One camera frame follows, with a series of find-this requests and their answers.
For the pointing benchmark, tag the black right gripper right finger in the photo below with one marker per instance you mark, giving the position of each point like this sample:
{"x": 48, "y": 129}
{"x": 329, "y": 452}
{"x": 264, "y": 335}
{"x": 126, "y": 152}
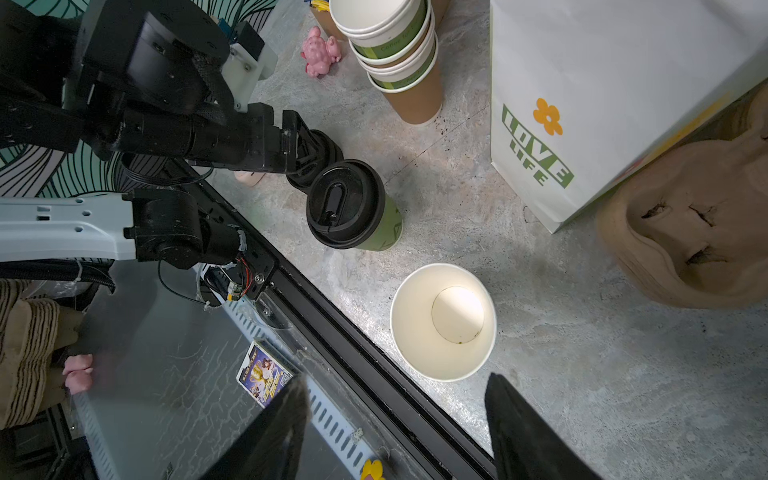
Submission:
{"x": 524, "y": 445}

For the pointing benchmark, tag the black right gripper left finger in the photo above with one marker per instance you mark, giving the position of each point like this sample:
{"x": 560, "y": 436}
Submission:
{"x": 270, "y": 447}

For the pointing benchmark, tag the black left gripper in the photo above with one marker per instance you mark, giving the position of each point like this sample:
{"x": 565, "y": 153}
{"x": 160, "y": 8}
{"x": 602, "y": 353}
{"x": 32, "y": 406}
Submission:
{"x": 290, "y": 149}

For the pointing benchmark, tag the black coffee cup lid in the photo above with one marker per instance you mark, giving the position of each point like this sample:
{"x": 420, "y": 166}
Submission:
{"x": 345, "y": 205}

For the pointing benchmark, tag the green paper coffee cup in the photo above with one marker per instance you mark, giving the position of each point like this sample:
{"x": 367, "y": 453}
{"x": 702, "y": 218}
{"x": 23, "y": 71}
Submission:
{"x": 388, "y": 230}

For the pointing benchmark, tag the white paper takeout bag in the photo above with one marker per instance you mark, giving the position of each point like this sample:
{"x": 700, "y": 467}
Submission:
{"x": 585, "y": 93}

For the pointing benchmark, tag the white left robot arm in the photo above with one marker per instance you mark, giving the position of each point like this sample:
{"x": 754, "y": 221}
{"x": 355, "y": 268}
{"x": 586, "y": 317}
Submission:
{"x": 132, "y": 78}

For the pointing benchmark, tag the pink earbud case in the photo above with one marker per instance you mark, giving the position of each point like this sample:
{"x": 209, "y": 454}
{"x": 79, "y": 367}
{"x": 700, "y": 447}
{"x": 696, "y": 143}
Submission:
{"x": 249, "y": 179}

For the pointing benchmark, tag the stack of black lids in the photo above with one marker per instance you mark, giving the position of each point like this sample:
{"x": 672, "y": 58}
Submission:
{"x": 328, "y": 153}

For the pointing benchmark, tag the colourful picture card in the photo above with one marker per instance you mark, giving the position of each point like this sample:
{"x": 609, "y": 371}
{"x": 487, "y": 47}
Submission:
{"x": 262, "y": 375}

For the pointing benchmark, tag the small pink pig toy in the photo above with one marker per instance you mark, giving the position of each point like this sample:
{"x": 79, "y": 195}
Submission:
{"x": 319, "y": 53}

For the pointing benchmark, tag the stack of paper cups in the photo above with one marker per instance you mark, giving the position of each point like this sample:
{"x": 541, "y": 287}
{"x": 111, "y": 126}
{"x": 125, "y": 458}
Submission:
{"x": 396, "y": 44}

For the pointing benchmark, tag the stack of brown carriers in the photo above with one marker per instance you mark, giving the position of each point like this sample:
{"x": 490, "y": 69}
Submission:
{"x": 31, "y": 331}

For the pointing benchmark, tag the brown pulp cup carrier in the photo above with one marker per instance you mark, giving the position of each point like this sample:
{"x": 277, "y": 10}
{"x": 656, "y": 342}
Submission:
{"x": 690, "y": 229}

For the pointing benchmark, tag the white slotted cable duct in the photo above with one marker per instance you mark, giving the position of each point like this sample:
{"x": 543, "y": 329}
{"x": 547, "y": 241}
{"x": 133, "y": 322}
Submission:
{"x": 181, "y": 392}

